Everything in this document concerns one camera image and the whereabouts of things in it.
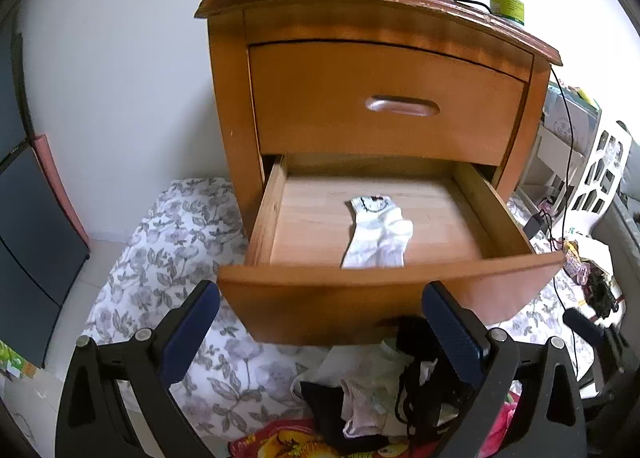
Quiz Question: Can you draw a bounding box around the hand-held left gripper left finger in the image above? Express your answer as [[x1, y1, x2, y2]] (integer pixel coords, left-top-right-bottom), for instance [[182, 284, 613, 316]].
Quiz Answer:
[[55, 279, 222, 458]]

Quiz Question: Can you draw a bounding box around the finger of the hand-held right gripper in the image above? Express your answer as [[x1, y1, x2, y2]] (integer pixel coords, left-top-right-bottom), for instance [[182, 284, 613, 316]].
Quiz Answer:
[[562, 308, 608, 349]]

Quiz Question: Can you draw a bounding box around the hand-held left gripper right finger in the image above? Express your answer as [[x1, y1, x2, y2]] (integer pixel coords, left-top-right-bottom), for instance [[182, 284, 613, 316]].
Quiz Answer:
[[421, 280, 587, 458]]

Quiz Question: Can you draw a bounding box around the black bra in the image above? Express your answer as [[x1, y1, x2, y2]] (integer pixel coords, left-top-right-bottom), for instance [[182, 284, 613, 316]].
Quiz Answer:
[[395, 318, 481, 439]]

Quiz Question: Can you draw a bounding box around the white sock pair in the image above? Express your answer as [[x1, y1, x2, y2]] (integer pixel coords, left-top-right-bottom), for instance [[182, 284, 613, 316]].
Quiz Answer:
[[341, 195, 415, 270]]

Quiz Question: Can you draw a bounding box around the wooden nightstand drawer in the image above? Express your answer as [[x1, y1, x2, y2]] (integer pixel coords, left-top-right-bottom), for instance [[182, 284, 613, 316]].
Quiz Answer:
[[217, 154, 566, 348], [247, 40, 533, 168]]

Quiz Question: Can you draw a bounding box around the navy cloth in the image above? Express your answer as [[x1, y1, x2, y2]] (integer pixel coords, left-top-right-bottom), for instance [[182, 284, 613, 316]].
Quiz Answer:
[[300, 380, 401, 454]]

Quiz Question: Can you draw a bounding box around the black garment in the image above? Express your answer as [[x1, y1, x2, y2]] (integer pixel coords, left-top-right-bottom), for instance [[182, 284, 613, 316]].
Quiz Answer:
[[587, 270, 623, 319]]

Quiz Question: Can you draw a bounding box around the grey floral blanket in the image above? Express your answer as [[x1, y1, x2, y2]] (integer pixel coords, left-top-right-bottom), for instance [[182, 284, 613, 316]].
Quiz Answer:
[[82, 178, 596, 439]]

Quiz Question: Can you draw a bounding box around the black charger adapter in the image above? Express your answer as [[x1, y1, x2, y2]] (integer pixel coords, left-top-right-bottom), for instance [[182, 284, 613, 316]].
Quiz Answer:
[[522, 210, 551, 239]]

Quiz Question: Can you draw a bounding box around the red floral blanket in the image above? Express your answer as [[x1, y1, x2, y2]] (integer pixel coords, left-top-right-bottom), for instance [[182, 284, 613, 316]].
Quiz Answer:
[[227, 388, 521, 458]]

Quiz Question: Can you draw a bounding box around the green printed carton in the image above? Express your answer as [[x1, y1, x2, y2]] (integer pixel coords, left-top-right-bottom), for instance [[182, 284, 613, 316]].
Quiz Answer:
[[0, 340, 38, 381]]

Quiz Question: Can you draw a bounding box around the dark cabinet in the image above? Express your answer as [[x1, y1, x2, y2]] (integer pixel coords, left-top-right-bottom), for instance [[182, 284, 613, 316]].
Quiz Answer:
[[0, 28, 91, 369]]

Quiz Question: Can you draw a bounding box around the grey printed booklet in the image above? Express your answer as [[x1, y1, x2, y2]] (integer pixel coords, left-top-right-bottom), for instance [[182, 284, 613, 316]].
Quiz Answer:
[[545, 103, 598, 151]]

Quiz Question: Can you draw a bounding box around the pink board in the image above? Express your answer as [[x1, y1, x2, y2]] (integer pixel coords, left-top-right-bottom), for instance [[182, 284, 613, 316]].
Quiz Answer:
[[32, 134, 91, 249]]

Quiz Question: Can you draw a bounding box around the wooden nightstand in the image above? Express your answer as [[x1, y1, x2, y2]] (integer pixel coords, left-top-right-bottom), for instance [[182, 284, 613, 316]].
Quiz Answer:
[[194, 0, 563, 249]]

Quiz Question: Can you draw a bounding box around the green pill bottle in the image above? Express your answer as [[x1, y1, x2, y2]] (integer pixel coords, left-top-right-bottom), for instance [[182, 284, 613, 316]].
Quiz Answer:
[[489, 0, 527, 29]]

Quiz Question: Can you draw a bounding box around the black cable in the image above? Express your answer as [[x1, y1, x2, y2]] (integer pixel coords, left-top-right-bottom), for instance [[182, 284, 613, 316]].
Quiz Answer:
[[450, 0, 581, 374]]

